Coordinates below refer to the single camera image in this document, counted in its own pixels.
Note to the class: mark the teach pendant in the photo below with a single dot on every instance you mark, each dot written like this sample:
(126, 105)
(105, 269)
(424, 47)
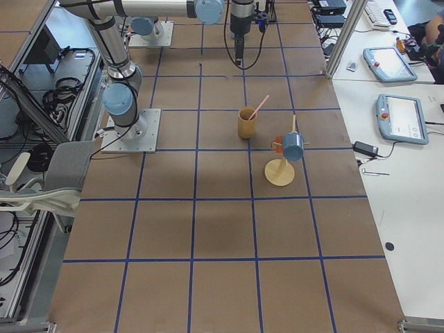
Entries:
(388, 65)
(400, 118)

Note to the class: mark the pink chopstick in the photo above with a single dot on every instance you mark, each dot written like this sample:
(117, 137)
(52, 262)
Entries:
(253, 115)

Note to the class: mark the black box on shelf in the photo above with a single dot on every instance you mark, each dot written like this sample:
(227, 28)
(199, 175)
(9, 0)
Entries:
(45, 51)

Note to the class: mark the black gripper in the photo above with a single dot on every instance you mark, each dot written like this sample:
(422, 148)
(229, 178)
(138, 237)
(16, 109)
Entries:
(239, 23)

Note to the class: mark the lower teach pendant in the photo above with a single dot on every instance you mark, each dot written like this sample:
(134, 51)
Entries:
(400, 118)

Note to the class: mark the orange cup on stand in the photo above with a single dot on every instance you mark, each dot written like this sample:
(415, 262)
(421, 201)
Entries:
(277, 144)

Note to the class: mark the wooden cup stand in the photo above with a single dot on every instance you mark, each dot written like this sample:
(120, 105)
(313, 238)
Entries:
(280, 172)

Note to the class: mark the blue plastic cup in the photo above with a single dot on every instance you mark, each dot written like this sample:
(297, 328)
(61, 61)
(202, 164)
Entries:
(293, 146)

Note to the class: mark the bamboo chopstick holder cup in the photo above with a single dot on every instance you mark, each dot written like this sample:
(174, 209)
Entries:
(246, 125)

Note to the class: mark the aluminium frame post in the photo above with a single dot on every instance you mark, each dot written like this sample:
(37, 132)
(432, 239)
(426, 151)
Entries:
(354, 14)

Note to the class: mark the upper teach pendant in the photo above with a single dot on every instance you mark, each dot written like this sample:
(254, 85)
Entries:
(388, 65)

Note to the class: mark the metal hex key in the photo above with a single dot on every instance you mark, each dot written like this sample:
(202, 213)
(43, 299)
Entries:
(373, 173)

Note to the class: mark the white keyboard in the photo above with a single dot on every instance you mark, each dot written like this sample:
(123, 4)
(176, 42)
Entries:
(375, 17)

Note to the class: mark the black power adapter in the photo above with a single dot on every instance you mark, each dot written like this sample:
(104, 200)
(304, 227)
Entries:
(365, 149)

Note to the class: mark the grey office chair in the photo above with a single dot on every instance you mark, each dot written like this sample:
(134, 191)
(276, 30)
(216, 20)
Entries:
(59, 192)

